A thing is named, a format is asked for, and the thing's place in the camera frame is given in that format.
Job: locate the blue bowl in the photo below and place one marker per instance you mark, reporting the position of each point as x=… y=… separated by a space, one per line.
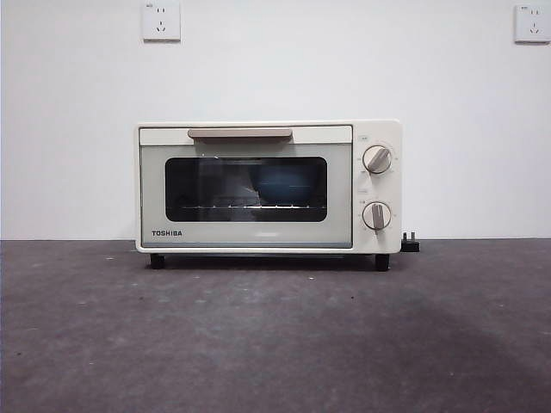
x=284 y=185

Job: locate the beige oven timer knob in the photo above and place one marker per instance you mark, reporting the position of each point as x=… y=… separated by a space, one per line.
x=376 y=216

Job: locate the cream Toshiba toaster oven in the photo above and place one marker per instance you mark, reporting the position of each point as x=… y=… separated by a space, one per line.
x=383 y=189

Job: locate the beige oven temperature knob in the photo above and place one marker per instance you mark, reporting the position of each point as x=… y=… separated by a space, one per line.
x=377 y=159

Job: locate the black power plug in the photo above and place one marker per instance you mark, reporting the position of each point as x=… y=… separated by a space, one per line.
x=409 y=246

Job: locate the white wall socket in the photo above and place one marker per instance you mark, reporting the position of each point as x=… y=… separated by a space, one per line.
x=161 y=21
x=533 y=23

